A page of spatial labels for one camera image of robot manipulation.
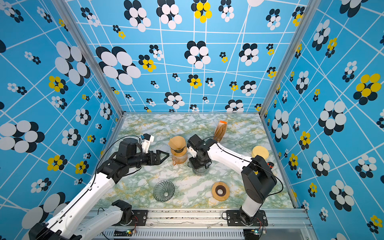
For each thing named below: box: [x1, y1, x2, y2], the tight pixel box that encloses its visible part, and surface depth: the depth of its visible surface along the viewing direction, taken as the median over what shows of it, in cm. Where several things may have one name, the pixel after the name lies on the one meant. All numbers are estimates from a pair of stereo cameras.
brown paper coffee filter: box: [168, 136, 186, 150], surface depth 88 cm
